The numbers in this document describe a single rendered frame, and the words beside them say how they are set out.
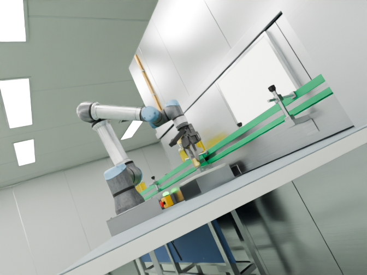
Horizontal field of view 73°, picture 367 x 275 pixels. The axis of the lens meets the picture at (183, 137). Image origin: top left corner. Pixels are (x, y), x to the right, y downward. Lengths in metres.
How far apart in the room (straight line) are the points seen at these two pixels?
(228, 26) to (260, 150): 0.73
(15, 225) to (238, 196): 6.82
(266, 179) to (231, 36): 1.08
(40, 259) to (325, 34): 6.91
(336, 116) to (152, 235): 0.75
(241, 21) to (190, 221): 1.17
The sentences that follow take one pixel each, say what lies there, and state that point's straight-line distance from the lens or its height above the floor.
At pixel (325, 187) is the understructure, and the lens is 1.36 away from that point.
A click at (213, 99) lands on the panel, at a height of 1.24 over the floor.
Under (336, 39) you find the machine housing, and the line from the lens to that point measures 0.81.
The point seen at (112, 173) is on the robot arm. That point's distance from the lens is 1.26.
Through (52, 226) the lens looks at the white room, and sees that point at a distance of 7.15.
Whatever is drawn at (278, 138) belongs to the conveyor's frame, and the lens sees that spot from 1.13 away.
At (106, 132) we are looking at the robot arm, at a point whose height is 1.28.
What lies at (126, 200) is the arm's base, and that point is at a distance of 1.24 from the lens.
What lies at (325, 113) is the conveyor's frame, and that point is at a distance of 1.01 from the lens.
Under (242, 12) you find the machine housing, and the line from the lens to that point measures 1.47.
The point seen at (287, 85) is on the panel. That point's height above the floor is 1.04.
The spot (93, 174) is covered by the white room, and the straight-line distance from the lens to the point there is 7.48.
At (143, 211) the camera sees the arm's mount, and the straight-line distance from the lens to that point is 1.20.
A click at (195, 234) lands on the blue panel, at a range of 1.76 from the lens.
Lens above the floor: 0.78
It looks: 12 degrees up
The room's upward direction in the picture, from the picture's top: 25 degrees counter-clockwise
